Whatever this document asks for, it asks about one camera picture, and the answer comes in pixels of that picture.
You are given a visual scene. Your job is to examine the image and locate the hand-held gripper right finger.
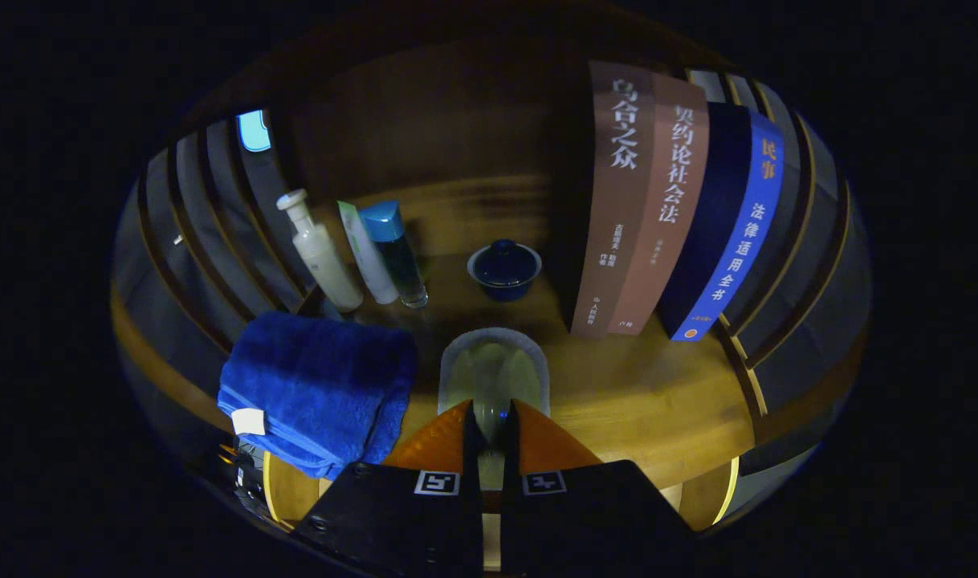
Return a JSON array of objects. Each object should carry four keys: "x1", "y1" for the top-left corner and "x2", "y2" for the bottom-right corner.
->
[{"x1": 501, "y1": 399, "x2": 695, "y2": 575}]

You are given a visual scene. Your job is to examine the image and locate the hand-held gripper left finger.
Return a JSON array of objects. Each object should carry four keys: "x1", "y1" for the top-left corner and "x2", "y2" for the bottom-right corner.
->
[{"x1": 292, "y1": 399, "x2": 483, "y2": 575}]

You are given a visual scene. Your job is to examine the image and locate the wooden drawer with black knob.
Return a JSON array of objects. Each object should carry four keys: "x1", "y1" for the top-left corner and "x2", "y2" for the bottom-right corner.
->
[{"x1": 263, "y1": 450, "x2": 740, "y2": 572}]

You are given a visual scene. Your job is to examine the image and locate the yellow scrubber with white pad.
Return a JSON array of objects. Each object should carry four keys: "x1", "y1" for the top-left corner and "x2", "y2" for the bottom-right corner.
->
[{"x1": 438, "y1": 327, "x2": 551, "y2": 490}]

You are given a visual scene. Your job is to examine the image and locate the wooden countertop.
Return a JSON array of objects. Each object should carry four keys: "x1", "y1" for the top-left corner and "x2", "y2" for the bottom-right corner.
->
[{"x1": 112, "y1": 173, "x2": 867, "y2": 492}]

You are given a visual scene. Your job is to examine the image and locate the wooden cabinet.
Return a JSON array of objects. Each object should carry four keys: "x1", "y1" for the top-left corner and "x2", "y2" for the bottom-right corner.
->
[{"x1": 108, "y1": 0, "x2": 871, "y2": 531}]

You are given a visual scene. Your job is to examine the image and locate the black electronic box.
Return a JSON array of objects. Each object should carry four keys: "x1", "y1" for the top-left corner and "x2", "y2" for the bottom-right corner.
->
[{"x1": 220, "y1": 440, "x2": 275, "y2": 515}]

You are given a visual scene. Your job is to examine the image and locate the blue folded towel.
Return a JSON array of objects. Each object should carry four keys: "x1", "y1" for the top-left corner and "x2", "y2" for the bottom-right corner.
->
[{"x1": 218, "y1": 311, "x2": 418, "y2": 481}]

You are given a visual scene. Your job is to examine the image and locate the white and green tube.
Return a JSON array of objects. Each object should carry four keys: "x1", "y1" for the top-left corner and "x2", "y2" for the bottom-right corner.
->
[{"x1": 336, "y1": 201, "x2": 399, "y2": 305}]

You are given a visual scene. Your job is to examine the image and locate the teal bottle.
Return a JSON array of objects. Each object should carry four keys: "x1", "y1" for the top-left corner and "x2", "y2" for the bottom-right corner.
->
[{"x1": 358, "y1": 200, "x2": 429, "y2": 309}]

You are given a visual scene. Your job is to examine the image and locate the blue lidded teacup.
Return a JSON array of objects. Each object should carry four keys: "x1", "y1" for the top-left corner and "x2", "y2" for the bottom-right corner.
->
[{"x1": 467, "y1": 238, "x2": 543, "y2": 303}]

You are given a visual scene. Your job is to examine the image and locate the white pump bottle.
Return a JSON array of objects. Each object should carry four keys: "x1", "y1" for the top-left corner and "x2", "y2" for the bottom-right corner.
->
[{"x1": 276, "y1": 189, "x2": 365, "y2": 312}]

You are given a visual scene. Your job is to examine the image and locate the dark brown book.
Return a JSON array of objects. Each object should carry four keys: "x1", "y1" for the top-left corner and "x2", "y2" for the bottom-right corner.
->
[{"x1": 569, "y1": 60, "x2": 657, "y2": 338}]

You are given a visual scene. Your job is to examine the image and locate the reddish brown book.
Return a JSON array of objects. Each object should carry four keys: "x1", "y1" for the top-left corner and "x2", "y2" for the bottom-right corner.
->
[{"x1": 607, "y1": 72, "x2": 711, "y2": 336}]

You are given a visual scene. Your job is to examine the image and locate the blue book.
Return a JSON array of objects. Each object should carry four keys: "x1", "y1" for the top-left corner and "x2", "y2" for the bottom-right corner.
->
[{"x1": 658, "y1": 102, "x2": 784, "y2": 343}]

